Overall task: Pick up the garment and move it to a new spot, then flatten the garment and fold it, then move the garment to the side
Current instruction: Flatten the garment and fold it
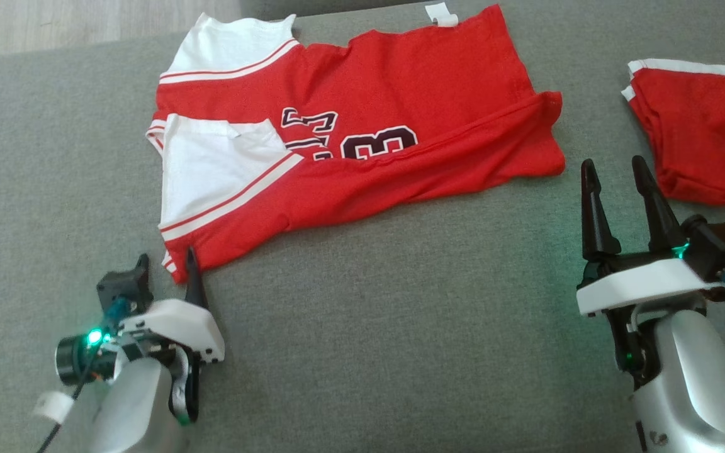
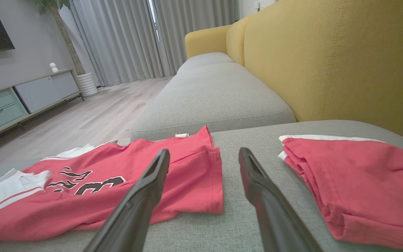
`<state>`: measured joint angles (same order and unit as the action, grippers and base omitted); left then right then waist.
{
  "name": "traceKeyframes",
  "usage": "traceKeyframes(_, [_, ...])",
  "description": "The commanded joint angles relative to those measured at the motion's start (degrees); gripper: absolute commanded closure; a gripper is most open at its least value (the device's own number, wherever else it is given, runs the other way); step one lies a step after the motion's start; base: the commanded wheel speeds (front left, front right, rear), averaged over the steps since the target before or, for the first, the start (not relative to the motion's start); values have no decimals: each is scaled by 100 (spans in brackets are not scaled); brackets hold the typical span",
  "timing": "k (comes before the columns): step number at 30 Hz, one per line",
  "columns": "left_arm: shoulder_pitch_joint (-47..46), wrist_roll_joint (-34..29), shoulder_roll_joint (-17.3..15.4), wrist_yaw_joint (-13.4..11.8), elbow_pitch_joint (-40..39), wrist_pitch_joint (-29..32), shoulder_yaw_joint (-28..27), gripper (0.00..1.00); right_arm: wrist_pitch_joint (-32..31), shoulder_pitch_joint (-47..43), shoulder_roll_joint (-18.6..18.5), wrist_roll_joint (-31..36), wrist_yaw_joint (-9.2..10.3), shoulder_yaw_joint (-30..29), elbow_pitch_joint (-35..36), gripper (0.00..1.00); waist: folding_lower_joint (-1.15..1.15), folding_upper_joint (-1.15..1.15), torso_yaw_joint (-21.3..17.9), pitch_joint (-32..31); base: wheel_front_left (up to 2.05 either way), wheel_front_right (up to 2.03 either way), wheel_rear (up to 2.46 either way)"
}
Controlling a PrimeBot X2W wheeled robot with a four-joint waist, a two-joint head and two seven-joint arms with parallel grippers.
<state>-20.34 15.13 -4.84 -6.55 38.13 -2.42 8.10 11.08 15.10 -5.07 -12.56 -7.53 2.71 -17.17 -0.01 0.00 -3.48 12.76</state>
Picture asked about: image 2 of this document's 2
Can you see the red basketball jersey white sleeves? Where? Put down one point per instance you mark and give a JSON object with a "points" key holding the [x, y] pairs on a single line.
{"points": [[117, 189]]}

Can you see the grey wooden TV cabinet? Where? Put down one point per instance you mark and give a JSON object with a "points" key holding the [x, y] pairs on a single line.
{"points": [[30, 96]]}

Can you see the grey pleated curtain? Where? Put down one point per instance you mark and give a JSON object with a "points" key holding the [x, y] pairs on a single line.
{"points": [[194, 31], [117, 38]]}

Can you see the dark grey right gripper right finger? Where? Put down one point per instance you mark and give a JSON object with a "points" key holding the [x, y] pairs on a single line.
{"points": [[275, 217]]}

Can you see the large yellow sofa back cushion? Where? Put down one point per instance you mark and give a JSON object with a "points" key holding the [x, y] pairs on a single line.
{"points": [[345, 59]]}

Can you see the red shorts white stripe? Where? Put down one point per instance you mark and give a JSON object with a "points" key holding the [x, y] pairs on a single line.
{"points": [[369, 182]]}

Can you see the small white figurine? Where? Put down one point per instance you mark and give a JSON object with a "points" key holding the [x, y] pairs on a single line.
{"points": [[53, 67]]}

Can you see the indoor tree with brown trunk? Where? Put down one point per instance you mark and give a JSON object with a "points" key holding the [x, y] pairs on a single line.
{"points": [[66, 38]]}

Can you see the white ribbed planter pot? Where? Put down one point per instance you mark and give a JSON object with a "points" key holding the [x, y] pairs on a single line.
{"points": [[87, 84]]}

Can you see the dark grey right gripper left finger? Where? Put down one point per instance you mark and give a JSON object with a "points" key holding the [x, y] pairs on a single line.
{"points": [[131, 210]]}

